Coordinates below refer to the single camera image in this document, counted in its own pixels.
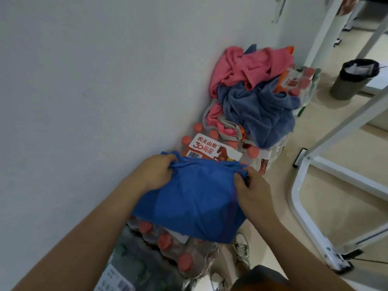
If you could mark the person's right hand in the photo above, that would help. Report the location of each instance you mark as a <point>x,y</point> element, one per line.
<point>254,196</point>

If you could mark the person's left hand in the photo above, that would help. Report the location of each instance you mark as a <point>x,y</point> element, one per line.
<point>151,174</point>

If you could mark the blue t-shirt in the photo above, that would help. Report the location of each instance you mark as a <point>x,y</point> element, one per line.
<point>197,203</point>

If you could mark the grey-blue towel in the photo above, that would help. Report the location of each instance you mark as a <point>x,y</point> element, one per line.
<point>263,118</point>

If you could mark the orange t-shirt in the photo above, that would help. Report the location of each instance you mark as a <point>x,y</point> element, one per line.
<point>283,77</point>

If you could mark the person's left forearm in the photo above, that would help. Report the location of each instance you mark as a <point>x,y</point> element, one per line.
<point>85,239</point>

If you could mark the person's right forearm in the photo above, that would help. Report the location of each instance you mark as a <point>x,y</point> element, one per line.
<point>300,263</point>

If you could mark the person's dark shorts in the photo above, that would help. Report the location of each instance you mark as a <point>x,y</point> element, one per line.
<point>260,280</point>

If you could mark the white and black sneaker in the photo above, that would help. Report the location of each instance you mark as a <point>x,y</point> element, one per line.
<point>218,283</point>
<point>242,248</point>

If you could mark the stack of water bottle packs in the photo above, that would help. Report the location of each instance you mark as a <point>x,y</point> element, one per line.
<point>169,248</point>

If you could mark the grey trash bin black bag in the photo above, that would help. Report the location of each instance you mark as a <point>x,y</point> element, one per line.
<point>345,87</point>

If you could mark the white gym machine frame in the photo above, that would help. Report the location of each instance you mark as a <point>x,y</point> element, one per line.
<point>303,209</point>

